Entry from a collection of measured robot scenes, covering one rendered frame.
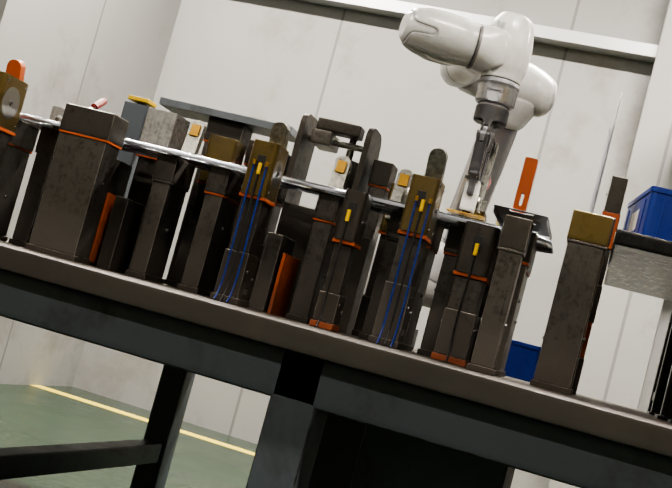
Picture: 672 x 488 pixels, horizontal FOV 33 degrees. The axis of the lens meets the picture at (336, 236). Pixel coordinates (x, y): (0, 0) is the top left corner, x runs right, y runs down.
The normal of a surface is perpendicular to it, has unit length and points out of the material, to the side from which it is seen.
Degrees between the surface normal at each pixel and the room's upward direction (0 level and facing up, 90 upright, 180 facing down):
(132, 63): 90
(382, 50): 90
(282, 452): 90
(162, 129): 90
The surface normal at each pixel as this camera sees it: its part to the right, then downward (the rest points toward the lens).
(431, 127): -0.28, -0.14
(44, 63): 0.93, 0.22
